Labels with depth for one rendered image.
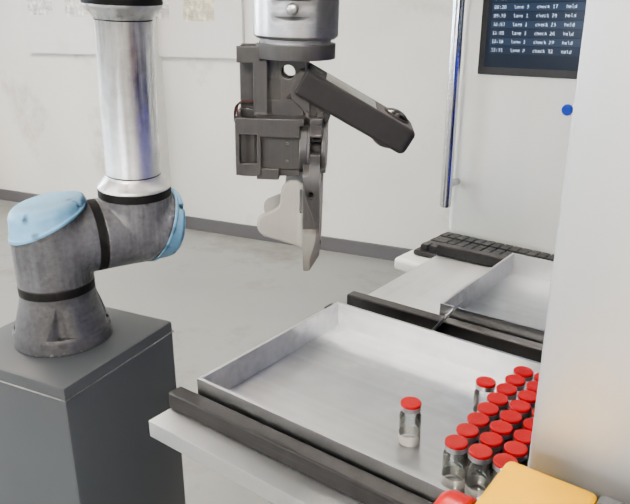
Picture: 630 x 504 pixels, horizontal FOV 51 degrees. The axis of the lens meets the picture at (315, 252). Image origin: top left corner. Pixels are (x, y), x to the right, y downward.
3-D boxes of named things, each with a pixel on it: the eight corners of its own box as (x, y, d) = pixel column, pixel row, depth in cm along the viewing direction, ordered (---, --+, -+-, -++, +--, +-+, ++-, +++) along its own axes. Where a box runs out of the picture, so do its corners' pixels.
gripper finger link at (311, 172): (302, 221, 64) (304, 131, 62) (320, 221, 64) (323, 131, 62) (298, 232, 60) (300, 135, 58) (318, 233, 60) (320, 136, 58)
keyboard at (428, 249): (629, 279, 128) (631, 268, 127) (606, 302, 118) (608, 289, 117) (444, 238, 152) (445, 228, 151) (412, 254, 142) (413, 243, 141)
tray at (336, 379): (590, 407, 72) (594, 379, 71) (492, 549, 53) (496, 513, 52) (337, 324, 92) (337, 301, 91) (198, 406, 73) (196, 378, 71)
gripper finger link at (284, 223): (259, 267, 66) (259, 175, 63) (319, 270, 66) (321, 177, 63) (255, 277, 63) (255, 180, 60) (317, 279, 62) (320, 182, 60)
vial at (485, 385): (496, 418, 70) (500, 379, 69) (487, 427, 69) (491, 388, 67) (477, 410, 71) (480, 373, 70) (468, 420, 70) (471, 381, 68)
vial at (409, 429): (423, 440, 66) (426, 403, 65) (412, 451, 65) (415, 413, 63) (404, 432, 68) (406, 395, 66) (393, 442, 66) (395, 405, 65)
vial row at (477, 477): (553, 413, 71) (558, 375, 69) (482, 505, 58) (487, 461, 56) (533, 406, 72) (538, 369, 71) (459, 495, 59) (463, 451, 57)
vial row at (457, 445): (532, 406, 72) (537, 369, 71) (458, 495, 59) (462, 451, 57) (513, 400, 73) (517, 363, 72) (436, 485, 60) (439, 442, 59)
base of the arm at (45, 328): (-8, 345, 106) (-18, 287, 102) (64, 310, 118) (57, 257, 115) (63, 365, 99) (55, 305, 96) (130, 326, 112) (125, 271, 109)
